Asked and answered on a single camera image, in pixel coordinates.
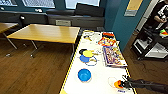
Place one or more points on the orange bowl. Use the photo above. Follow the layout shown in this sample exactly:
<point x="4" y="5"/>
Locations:
<point x="117" y="84"/>

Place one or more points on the colourful board game box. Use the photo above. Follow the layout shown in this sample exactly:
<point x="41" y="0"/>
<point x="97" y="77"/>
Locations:
<point x="113" y="56"/>

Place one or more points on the orange game box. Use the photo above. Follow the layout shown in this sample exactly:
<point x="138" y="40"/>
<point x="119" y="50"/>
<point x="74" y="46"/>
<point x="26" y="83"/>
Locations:
<point x="108" y="40"/>

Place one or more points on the black round paddle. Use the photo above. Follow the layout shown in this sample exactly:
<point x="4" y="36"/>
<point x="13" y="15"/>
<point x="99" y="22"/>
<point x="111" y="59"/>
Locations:
<point x="81" y="51"/>

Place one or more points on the white crumpled plastic item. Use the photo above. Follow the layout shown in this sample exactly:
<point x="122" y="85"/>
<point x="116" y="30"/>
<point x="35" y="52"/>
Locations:
<point x="90" y="36"/>

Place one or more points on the dark bench sofa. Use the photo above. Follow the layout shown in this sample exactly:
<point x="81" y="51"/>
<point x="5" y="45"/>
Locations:
<point x="90" y="10"/>

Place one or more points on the light grey cushion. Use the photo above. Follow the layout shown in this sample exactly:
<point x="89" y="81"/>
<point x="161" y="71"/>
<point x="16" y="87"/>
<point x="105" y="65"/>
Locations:
<point x="63" y="22"/>

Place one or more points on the interior glass window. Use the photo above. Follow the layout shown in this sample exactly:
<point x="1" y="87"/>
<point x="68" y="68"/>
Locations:
<point x="7" y="2"/>
<point x="38" y="2"/>
<point x="81" y="2"/>

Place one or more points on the wooden top table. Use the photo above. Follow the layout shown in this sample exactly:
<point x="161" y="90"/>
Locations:
<point x="46" y="33"/>
<point x="6" y="26"/>

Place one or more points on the yellow wall poster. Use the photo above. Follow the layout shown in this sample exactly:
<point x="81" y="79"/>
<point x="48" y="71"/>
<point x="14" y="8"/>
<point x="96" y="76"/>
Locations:
<point x="133" y="6"/>

